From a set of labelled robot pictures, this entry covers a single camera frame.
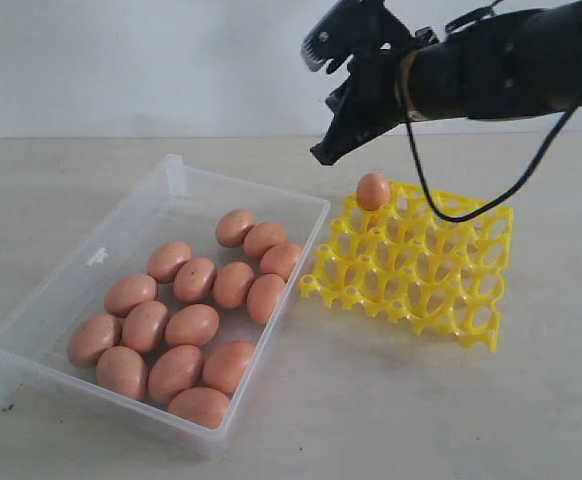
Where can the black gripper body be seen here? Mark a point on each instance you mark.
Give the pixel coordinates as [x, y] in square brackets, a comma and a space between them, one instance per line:
[369, 90]

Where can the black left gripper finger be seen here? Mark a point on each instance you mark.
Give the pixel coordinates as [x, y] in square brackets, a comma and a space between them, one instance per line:
[347, 132]

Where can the brown egg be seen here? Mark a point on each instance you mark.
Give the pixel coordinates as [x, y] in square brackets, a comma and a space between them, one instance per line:
[165, 262]
[124, 371]
[224, 368]
[128, 292]
[144, 327]
[373, 191]
[203, 406]
[194, 280]
[232, 284]
[263, 297]
[233, 227]
[175, 371]
[196, 325]
[92, 338]
[281, 260]
[263, 237]

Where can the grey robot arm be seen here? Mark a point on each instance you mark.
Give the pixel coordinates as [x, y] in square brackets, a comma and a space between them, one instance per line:
[489, 67]

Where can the yellow plastic egg tray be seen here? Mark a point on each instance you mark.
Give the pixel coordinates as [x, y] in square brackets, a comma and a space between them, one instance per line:
[402, 263]

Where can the clear plastic container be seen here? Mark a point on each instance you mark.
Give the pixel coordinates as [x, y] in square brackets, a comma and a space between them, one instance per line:
[173, 201]

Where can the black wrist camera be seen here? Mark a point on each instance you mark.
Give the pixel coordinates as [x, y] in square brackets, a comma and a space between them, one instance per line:
[353, 28]

